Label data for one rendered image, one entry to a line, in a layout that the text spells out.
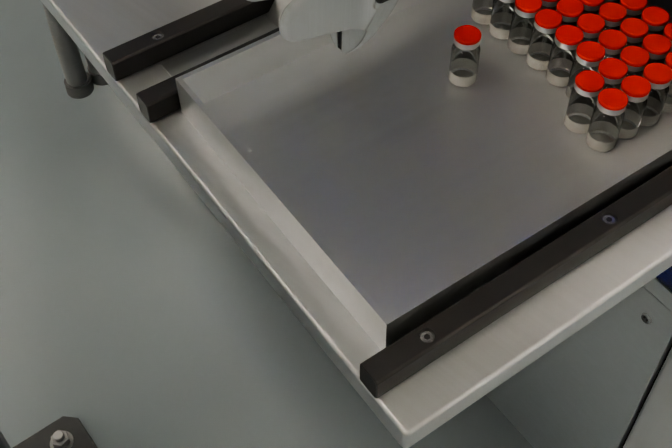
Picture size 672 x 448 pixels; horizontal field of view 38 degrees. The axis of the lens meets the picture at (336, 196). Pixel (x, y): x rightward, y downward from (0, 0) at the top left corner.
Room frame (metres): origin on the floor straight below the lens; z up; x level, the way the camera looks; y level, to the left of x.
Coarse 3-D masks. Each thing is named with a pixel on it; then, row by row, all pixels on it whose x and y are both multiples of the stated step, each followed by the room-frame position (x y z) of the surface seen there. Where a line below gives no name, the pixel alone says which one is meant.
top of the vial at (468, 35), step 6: (456, 30) 0.56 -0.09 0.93; (462, 30) 0.56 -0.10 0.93; (468, 30) 0.56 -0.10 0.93; (474, 30) 0.56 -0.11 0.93; (456, 36) 0.55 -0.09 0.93; (462, 36) 0.55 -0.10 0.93; (468, 36) 0.55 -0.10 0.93; (474, 36) 0.55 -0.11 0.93; (480, 36) 0.55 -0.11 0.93; (462, 42) 0.54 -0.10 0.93; (468, 42) 0.54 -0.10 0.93; (474, 42) 0.54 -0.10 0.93
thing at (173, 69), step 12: (276, 0) 0.64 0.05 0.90; (288, 0) 0.63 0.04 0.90; (276, 12) 0.63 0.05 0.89; (252, 24) 0.62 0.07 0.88; (264, 24) 0.62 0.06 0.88; (276, 24) 0.62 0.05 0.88; (228, 36) 0.61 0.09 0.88; (240, 36) 0.61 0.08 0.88; (252, 36) 0.61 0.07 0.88; (204, 48) 0.59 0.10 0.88; (216, 48) 0.59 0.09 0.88; (228, 48) 0.59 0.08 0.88; (180, 60) 0.58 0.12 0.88; (192, 60) 0.58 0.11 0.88; (204, 60) 0.58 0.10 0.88; (168, 72) 0.57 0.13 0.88; (180, 72) 0.57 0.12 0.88
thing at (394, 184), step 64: (448, 0) 0.65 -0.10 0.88; (256, 64) 0.56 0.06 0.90; (320, 64) 0.57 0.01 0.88; (384, 64) 0.57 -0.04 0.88; (448, 64) 0.57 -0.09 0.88; (512, 64) 0.57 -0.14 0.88; (256, 128) 0.50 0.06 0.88; (320, 128) 0.50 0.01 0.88; (384, 128) 0.50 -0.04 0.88; (448, 128) 0.50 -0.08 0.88; (512, 128) 0.50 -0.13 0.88; (640, 128) 0.50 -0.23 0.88; (256, 192) 0.43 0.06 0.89; (320, 192) 0.44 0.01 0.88; (384, 192) 0.44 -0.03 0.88; (448, 192) 0.44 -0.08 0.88; (512, 192) 0.44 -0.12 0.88; (576, 192) 0.43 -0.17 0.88; (320, 256) 0.37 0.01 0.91; (384, 256) 0.38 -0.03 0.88; (448, 256) 0.38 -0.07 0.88; (512, 256) 0.36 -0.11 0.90; (384, 320) 0.31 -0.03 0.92
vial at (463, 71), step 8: (480, 40) 0.55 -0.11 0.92; (456, 48) 0.55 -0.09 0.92; (464, 48) 0.54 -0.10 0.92; (472, 48) 0.54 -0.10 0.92; (456, 56) 0.54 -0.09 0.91; (464, 56) 0.54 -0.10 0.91; (472, 56) 0.54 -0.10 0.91; (456, 64) 0.54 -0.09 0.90; (464, 64) 0.54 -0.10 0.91; (472, 64) 0.54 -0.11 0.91; (456, 72) 0.54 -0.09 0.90; (464, 72) 0.54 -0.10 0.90; (472, 72) 0.54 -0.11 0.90; (456, 80) 0.54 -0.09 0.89; (464, 80) 0.54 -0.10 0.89; (472, 80) 0.54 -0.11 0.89
